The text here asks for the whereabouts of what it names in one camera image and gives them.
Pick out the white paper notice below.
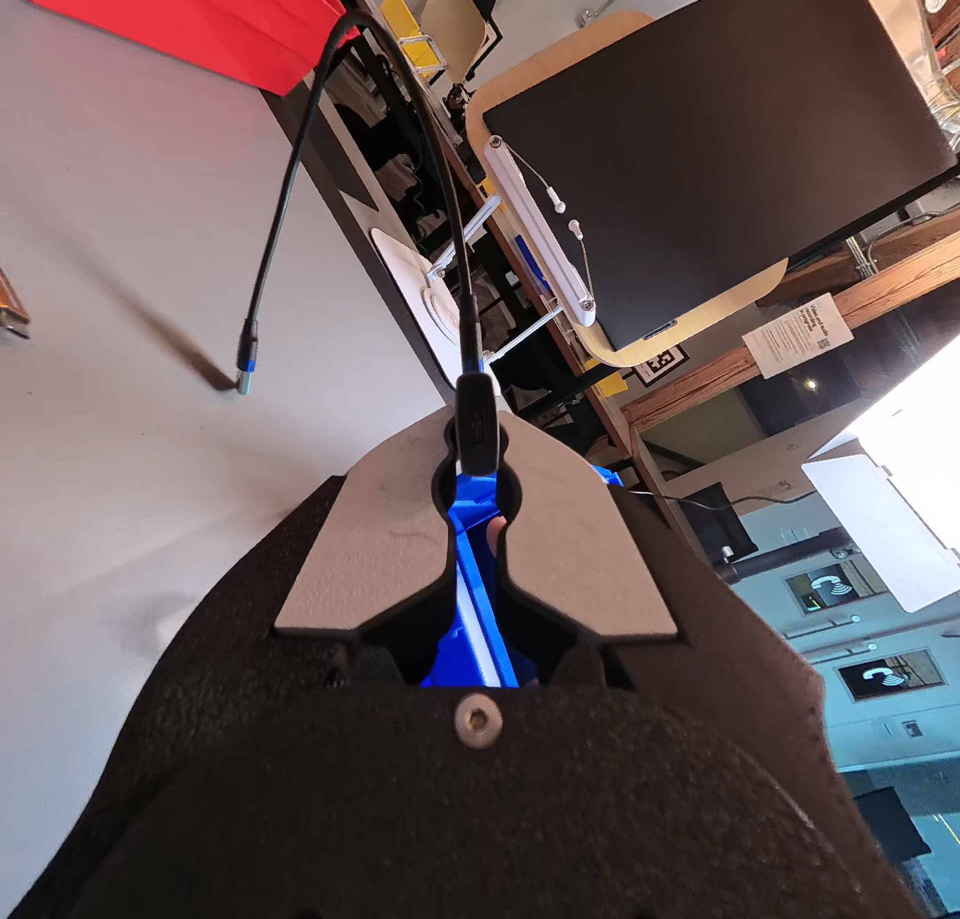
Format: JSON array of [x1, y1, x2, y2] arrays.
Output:
[[742, 292, 855, 380]]

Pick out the white flat panel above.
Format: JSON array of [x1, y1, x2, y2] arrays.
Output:
[[801, 454, 960, 614]]

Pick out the slim grey usb hub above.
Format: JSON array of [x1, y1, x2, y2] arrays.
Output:
[[0, 268, 33, 343]]

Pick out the white bar lamp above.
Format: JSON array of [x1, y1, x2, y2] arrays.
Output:
[[482, 135, 599, 328]]

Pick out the white rounded pad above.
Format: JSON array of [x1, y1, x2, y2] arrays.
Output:
[[371, 227, 462, 346]]

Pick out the blue plastic bin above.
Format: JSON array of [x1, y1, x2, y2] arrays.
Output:
[[420, 465, 616, 689]]

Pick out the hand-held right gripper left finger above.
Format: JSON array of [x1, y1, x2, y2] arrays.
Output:
[[273, 411, 460, 641]]

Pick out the yellow plastic bin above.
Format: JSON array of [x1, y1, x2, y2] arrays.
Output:
[[378, 0, 445, 80]]

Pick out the wall display screen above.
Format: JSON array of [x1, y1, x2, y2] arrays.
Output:
[[836, 649, 946, 703], [783, 565, 888, 614]]

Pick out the wooden beam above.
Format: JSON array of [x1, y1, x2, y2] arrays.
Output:
[[621, 225, 960, 434]]

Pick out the square black-and-white marker tag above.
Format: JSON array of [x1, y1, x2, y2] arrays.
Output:
[[633, 343, 690, 388]]

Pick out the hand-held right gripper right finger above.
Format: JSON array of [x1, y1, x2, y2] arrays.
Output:
[[495, 411, 681, 641]]

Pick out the black cable with blue-collared plug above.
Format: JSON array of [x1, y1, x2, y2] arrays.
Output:
[[236, 10, 504, 479]]

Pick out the black board with wooden edge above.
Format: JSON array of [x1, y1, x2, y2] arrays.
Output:
[[465, 0, 960, 369]]

